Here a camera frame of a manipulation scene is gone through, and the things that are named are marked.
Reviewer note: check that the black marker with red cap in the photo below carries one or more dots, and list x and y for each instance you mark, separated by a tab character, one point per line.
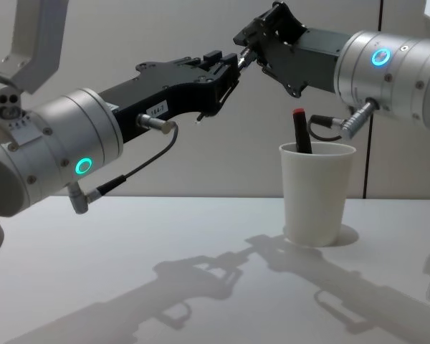
302	132

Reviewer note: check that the white paper cup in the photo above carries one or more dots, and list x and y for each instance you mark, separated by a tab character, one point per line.
317	193

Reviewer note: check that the small black silver pen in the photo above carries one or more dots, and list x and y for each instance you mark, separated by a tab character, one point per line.
244	57

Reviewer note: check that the white table cloth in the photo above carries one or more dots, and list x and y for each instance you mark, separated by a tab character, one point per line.
165	272

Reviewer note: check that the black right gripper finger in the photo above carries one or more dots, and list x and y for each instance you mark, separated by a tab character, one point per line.
283	68
268	25

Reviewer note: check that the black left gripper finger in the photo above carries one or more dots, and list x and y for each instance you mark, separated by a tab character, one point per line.
229	79
212	57

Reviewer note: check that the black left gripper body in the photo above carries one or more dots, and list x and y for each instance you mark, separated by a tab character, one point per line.
154	96

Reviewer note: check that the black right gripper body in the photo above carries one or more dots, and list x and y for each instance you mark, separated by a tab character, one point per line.
317	61

